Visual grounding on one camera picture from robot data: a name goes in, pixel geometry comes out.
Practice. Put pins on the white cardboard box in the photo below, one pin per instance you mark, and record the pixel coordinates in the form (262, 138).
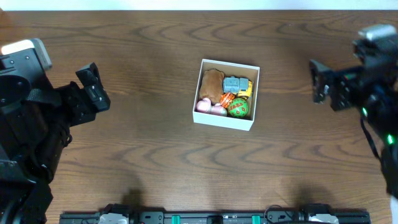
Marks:
(234, 69)

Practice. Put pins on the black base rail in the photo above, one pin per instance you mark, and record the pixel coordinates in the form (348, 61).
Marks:
(310, 213)

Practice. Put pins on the green patterned ball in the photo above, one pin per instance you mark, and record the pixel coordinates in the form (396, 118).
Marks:
(238, 108)

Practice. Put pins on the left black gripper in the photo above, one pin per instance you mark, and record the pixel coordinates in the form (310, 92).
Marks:
(84, 101)

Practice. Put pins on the orange patterned ball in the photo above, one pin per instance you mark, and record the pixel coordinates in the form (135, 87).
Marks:
(227, 99)

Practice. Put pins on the yellow grey toy truck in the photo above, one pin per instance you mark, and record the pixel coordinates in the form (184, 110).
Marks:
(241, 87)

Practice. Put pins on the brown plush toy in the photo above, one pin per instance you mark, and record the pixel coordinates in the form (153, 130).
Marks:
(212, 85)

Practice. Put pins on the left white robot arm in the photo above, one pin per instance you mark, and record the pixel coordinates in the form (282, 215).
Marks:
(35, 128)

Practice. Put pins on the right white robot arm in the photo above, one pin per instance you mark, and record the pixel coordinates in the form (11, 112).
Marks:
(372, 93)

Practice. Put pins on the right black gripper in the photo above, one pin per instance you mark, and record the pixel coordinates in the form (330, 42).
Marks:
(336, 90)

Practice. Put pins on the pink white duck toy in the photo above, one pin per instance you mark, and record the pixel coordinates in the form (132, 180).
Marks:
(205, 106)

